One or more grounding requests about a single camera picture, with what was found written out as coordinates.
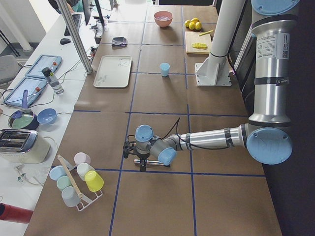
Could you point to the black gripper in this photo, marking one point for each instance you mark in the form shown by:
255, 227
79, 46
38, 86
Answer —
142, 156

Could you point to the steel muddler black tip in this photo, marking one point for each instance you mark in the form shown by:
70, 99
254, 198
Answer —
149, 162

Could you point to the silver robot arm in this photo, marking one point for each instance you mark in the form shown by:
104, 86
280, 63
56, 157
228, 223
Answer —
265, 134

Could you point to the yellow cup on rack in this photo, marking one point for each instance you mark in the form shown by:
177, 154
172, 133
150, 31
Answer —
94, 181

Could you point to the white cup on rack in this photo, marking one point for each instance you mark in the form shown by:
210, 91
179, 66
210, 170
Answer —
82, 169

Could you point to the pink cup on rack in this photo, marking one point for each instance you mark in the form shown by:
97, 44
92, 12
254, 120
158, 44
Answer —
82, 158

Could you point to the white cup rack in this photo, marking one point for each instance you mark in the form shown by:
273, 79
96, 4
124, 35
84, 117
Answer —
85, 201

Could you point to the grey cup on rack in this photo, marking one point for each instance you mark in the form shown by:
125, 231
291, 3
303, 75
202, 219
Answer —
70, 197

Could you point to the green cup on rack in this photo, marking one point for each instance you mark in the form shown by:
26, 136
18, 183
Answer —
63, 182

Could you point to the blue cup on rack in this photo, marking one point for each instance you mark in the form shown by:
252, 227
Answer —
57, 172

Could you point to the light blue plastic cup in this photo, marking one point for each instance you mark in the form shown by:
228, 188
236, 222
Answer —
164, 69

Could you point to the pink bowl of ice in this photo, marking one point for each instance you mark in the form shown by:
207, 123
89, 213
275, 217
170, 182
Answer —
163, 18

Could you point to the cream bear tray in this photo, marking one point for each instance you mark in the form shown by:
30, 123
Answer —
113, 72

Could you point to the blue bowl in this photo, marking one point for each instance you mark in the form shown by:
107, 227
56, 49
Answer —
47, 116

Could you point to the clear water bottle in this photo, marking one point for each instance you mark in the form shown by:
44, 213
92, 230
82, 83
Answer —
52, 80

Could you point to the grey folded cloth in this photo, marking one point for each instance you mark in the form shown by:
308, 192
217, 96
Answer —
119, 41

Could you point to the silver toaster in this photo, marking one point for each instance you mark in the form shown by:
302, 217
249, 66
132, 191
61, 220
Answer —
23, 146

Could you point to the wooden cutting board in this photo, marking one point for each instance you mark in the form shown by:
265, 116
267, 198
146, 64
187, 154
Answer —
192, 37

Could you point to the lemon slices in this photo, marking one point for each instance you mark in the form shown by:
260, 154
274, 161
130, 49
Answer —
199, 45

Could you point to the red bottle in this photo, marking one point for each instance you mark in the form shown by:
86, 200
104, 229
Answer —
15, 214

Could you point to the black computer mouse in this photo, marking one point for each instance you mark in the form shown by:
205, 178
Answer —
64, 41

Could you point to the yellow plastic knife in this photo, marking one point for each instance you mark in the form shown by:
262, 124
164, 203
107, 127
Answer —
205, 33

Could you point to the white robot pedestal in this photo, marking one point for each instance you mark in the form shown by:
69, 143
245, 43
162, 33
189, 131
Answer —
214, 71

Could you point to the aluminium frame post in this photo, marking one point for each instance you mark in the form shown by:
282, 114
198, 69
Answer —
62, 4

